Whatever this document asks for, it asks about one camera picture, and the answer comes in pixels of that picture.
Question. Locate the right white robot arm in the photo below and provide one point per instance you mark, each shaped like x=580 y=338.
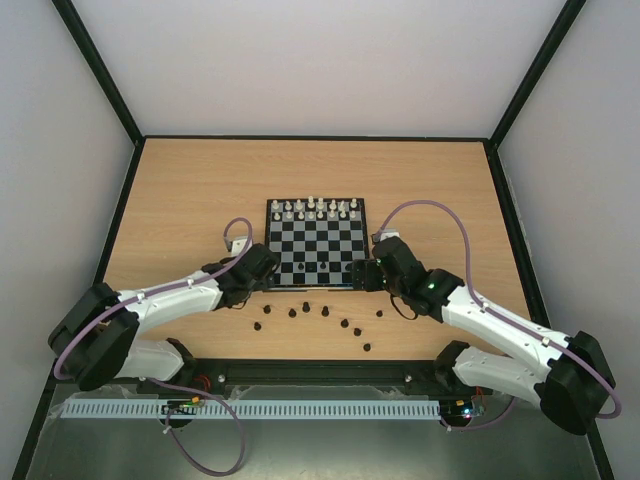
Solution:
x=566 y=377

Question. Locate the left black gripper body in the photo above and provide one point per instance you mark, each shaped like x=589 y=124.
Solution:
x=259 y=284

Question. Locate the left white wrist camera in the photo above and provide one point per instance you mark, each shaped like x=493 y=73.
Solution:
x=236 y=245

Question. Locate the black aluminium frame rail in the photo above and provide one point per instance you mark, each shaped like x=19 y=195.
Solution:
x=411 y=377

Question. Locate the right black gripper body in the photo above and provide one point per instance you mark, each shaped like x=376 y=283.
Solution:
x=362 y=275

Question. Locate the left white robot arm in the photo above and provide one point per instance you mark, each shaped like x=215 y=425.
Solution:
x=99 y=339

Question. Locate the light blue cable duct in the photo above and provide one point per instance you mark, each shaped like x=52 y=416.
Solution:
x=253 y=409

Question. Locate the black and silver chessboard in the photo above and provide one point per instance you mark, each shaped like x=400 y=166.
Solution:
x=311 y=242

